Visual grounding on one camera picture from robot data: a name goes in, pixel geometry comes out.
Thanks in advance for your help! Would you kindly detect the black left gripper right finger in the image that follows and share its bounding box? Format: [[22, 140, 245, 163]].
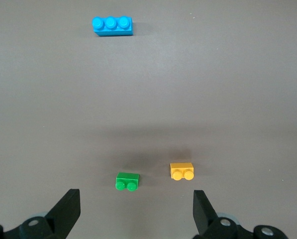
[[193, 190, 287, 239]]

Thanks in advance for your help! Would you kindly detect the blue three-stud block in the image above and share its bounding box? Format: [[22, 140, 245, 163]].
[[91, 15, 135, 37]]

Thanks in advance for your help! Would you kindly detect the green two-stud block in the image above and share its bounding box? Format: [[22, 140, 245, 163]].
[[114, 171, 140, 192]]

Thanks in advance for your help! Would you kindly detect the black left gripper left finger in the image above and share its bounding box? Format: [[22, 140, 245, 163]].
[[0, 188, 81, 239]]

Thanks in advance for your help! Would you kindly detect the yellow two-stud block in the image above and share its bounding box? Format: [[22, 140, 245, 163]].
[[169, 162, 195, 181]]

